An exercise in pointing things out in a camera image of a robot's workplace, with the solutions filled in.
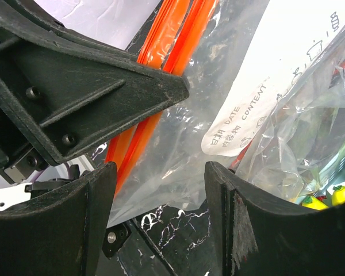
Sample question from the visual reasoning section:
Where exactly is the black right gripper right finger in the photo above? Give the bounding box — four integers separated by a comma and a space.
204, 162, 345, 275

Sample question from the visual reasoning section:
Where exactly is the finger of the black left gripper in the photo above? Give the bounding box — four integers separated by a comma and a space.
0, 1, 189, 165

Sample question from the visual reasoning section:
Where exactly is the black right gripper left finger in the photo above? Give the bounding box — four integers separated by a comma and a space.
0, 162, 117, 275

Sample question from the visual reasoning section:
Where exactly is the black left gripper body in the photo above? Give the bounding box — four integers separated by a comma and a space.
0, 108, 49, 184

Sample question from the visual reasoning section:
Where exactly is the light blue plastic basket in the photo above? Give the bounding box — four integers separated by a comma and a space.
315, 149, 345, 197

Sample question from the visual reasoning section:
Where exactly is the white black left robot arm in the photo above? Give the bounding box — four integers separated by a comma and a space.
0, 1, 189, 211

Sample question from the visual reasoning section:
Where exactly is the clear zip top bag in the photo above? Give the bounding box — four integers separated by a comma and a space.
108, 1, 345, 226

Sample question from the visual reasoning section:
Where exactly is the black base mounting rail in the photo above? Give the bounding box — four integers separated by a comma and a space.
96, 220, 175, 276

